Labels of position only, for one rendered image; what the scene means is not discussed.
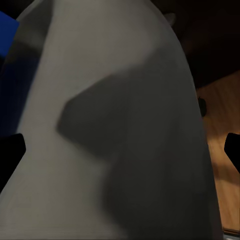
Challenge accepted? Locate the folder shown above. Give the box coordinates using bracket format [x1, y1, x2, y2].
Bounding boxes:
[0, 10, 19, 72]

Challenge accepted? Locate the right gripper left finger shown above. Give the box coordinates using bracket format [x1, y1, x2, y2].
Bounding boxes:
[0, 133, 26, 193]

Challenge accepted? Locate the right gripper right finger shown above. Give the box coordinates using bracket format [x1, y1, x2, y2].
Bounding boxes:
[224, 133, 240, 173]

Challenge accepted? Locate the swivel chair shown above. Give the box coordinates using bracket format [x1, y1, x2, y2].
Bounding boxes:
[0, 0, 240, 240]

